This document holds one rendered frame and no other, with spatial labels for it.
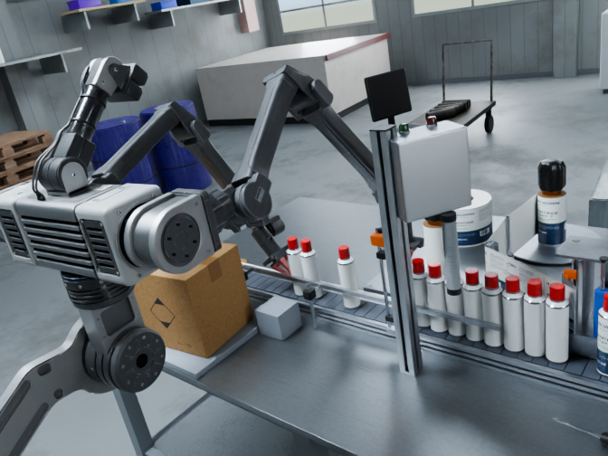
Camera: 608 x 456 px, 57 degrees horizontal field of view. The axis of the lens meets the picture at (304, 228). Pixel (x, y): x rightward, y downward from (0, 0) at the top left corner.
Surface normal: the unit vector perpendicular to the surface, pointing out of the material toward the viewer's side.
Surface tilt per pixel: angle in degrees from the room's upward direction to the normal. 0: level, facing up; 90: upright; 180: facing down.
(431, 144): 90
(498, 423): 0
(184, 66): 90
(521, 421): 0
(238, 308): 90
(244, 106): 90
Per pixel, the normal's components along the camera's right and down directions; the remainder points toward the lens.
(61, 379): 0.83, 0.08
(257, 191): 0.72, -0.22
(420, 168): 0.27, 0.33
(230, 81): -0.54, 0.41
